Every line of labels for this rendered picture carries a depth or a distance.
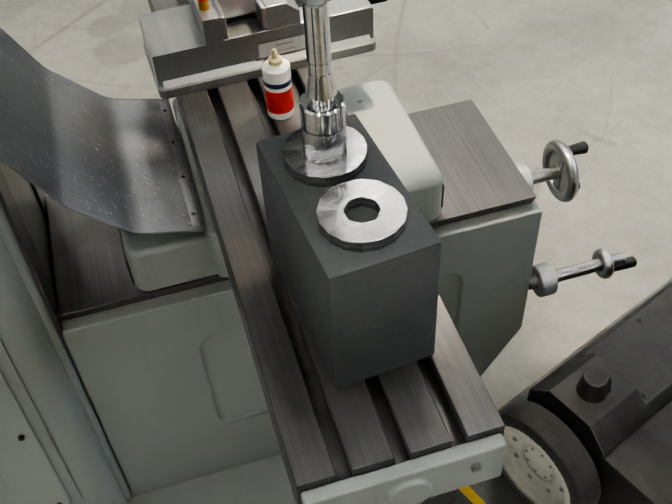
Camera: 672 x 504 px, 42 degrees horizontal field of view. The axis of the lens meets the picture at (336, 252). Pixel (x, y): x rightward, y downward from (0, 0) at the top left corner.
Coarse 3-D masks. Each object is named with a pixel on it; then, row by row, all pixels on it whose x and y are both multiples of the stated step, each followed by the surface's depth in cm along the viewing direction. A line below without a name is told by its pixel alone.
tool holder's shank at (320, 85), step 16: (304, 0) 81; (320, 0) 80; (304, 16) 81; (320, 16) 80; (304, 32) 83; (320, 32) 82; (320, 48) 83; (320, 64) 84; (320, 80) 85; (320, 96) 86
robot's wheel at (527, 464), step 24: (504, 408) 139; (528, 408) 135; (504, 432) 141; (528, 432) 132; (552, 432) 130; (528, 456) 140; (552, 456) 130; (576, 456) 129; (528, 480) 143; (552, 480) 137; (576, 480) 129
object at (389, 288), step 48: (288, 144) 94; (288, 192) 91; (336, 192) 89; (384, 192) 89; (288, 240) 96; (336, 240) 85; (384, 240) 85; (432, 240) 86; (288, 288) 106; (336, 288) 84; (384, 288) 87; (432, 288) 90; (336, 336) 90; (384, 336) 93; (432, 336) 96; (336, 384) 96
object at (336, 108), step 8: (304, 96) 89; (336, 96) 89; (304, 104) 88; (312, 104) 88; (336, 104) 88; (344, 104) 88; (304, 112) 88; (312, 112) 87; (320, 112) 87; (328, 112) 87; (336, 112) 88; (312, 120) 88; (320, 120) 88; (328, 120) 88
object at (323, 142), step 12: (300, 120) 90; (336, 120) 88; (312, 132) 89; (324, 132) 89; (336, 132) 89; (312, 144) 90; (324, 144) 90; (336, 144) 90; (312, 156) 92; (324, 156) 91; (336, 156) 92
